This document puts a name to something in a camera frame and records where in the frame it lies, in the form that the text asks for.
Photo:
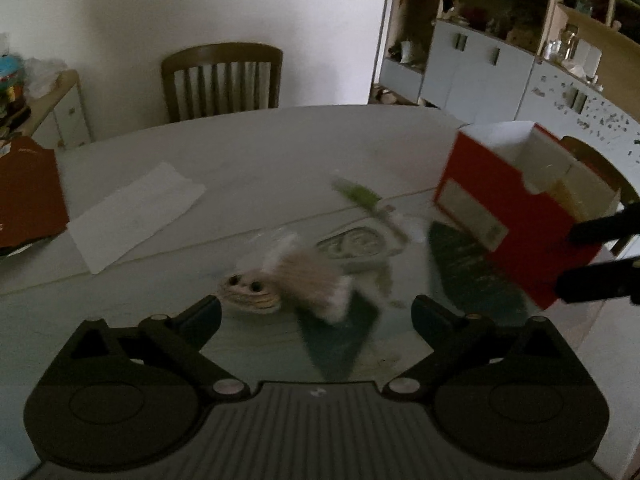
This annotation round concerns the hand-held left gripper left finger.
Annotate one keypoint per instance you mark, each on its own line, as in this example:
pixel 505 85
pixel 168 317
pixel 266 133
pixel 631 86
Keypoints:
pixel 210 312

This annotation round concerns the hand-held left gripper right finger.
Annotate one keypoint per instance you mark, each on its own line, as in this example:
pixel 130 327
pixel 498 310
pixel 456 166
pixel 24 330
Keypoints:
pixel 424 312

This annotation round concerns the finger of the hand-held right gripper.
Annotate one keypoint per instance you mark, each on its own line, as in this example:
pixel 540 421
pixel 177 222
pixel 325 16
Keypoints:
pixel 600 277
pixel 605 226

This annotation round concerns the beige plush toy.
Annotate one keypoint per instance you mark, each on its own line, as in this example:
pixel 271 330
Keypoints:
pixel 305 275

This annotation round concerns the red cardboard box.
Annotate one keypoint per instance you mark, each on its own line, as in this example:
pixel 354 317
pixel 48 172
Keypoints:
pixel 490 195

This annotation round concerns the brown wooden slatted chair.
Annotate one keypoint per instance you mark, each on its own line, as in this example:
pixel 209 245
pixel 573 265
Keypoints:
pixel 220 55
pixel 585 149

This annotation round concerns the white paper towel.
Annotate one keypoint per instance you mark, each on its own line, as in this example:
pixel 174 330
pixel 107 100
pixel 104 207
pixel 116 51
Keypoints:
pixel 130 210

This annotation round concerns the green snack packet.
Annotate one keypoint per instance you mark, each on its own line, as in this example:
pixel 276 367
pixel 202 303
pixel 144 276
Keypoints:
pixel 361 194

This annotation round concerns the white box on shelf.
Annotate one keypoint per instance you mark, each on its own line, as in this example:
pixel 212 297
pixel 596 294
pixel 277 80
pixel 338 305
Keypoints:
pixel 590 57

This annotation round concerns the tall glass jar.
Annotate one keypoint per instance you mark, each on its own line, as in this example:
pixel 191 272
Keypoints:
pixel 569 42

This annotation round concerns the pair of slippers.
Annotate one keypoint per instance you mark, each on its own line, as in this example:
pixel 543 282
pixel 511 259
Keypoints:
pixel 385 94

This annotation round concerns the small white side cabinet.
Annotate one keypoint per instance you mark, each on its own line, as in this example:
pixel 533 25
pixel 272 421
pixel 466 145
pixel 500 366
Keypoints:
pixel 65 115

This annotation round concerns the white plastic bag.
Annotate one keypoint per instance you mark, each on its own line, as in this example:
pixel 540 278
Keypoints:
pixel 45 71

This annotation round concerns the colourful toy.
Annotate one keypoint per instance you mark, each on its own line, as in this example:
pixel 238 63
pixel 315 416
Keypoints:
pixel 10 77

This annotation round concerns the white wall cabinet unit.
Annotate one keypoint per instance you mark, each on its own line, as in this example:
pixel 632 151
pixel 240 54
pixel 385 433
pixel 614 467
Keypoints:
pixel 475 75

